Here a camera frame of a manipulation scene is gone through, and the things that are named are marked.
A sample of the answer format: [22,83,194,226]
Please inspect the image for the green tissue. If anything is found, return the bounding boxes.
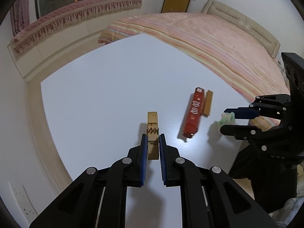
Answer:
[217,112,235,130]

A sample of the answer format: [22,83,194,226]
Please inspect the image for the red cardboard box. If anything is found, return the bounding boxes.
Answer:
[183,87,205,139]

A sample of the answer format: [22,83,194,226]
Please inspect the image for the brown wooden strip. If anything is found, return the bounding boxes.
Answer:
[203,90,213,116]

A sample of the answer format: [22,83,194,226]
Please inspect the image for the striped bed cover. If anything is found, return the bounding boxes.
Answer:
[98,12,291,126]

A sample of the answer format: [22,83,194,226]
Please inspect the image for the beige bed headboard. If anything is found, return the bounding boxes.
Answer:
[201,0,280,58]

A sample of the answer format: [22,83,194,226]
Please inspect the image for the yellow framed board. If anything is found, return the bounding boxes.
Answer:
[161,0,191,13]

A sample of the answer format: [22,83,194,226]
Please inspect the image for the pink fringed sill cover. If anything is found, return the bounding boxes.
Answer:
[10,0,143,59]

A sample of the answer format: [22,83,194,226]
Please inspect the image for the pink curtain left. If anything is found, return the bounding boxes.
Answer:
[10,0,30,36]

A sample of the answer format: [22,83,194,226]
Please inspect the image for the wall power socket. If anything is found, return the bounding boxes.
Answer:
[9,182,38,223]

